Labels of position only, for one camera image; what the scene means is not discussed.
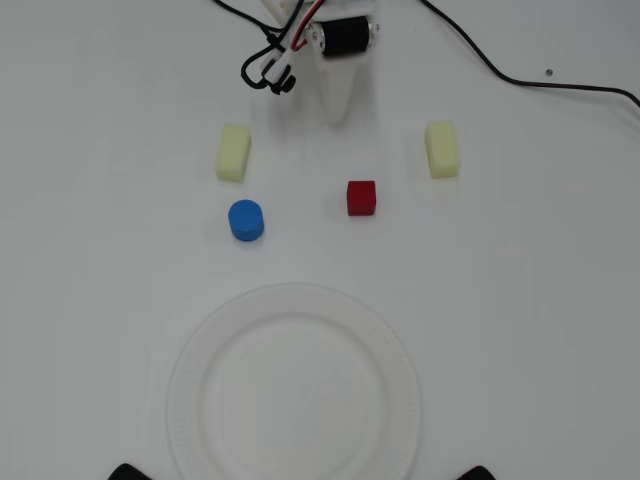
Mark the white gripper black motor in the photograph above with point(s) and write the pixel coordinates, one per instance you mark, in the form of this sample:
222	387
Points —
343	36

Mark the blue cylinder block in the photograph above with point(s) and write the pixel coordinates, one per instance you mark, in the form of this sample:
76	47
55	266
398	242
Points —
246	221

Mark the white wrist camera black lens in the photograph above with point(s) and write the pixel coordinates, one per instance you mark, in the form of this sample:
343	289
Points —
280	70

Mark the pale yellow foam block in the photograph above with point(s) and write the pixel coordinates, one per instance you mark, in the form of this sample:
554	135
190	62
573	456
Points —
442	149
233	152

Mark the black stand foot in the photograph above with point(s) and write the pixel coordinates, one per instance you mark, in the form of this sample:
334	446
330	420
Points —
477	474
129	473

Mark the white paper plate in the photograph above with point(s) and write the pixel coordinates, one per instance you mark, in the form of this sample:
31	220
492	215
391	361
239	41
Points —
295	390

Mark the red cube block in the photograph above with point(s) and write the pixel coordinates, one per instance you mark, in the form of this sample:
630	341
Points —
361	198

